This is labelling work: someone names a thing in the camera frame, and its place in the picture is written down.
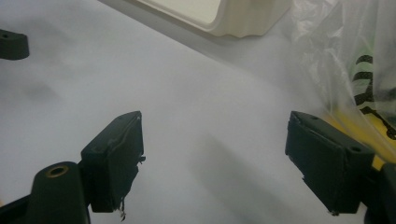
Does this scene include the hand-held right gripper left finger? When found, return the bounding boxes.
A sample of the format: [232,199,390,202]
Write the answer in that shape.
[80,110,147,222]

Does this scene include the clear plastic bag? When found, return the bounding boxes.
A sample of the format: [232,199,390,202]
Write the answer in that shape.
[284,0,396,157]

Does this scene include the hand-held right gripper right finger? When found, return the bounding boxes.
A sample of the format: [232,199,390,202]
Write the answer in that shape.
[284,110,375,217]

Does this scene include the yellow packet with black print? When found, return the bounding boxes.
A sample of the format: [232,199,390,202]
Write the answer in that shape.
[323,46,396,172]

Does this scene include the cream plastic tray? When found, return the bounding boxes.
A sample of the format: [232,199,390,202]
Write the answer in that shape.
[124,0,293,39]

